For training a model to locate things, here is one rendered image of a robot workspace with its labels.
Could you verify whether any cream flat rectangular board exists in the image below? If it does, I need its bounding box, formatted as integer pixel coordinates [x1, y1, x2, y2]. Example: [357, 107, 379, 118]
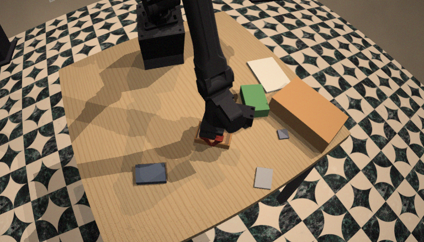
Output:
[247, 57, 290, 93]

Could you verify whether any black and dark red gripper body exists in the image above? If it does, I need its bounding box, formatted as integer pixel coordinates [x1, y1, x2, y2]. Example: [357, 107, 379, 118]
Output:
[199, 107, 224, 140]

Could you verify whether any green rectangular block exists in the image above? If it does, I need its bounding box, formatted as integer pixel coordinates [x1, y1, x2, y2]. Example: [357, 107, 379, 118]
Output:
[240, 84, 270, 118]

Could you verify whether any orange rectangular box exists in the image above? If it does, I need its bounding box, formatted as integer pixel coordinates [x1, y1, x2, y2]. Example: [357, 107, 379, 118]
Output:
[269, 77, 349, 153]

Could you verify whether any wooden ball-in-hole puzzle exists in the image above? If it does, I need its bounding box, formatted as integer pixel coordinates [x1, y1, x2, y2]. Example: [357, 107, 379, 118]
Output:
[194, 121, 232, 149]

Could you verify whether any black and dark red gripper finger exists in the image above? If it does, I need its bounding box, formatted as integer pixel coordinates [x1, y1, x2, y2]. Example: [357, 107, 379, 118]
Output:
[200, 135, 224, 146]

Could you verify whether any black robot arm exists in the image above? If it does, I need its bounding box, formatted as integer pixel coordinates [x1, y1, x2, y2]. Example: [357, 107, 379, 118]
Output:
[141, 0, 255, 133]

